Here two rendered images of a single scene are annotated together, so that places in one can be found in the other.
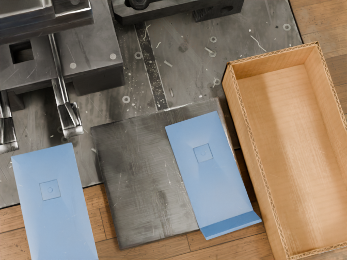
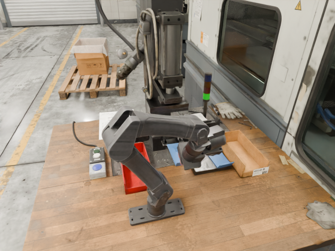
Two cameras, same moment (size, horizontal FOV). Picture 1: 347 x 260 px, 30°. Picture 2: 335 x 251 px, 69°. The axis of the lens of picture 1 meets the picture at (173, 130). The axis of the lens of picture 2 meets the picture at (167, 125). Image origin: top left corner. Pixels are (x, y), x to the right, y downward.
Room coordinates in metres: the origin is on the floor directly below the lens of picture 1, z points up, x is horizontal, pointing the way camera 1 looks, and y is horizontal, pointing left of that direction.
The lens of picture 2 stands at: (-0.71, 0.06, 1.64)
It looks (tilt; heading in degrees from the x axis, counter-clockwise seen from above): 32 degrees down; 8
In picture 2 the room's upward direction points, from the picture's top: straight up
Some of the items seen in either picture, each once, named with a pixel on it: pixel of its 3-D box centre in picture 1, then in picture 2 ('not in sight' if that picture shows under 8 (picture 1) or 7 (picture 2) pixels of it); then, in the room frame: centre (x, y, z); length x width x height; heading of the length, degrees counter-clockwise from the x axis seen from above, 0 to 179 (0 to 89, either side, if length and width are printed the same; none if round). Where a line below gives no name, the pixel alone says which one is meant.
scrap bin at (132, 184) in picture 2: not in sight; (135, 166); (0.06, 0.30, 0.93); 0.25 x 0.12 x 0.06; 23
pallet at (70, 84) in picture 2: not in sight; (96, 79); (3.09, 1.82, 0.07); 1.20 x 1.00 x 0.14; 16
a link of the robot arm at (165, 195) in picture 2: not in sight; (157, 190); (-0.14, 0.17, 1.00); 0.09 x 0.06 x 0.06; 32
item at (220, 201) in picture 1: (211, 172); (218, 155); (0.17, -0.05, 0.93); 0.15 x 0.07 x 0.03; 26
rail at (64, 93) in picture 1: (56, 54); not in sight; (0.28, 0.15, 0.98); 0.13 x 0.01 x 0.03; 23
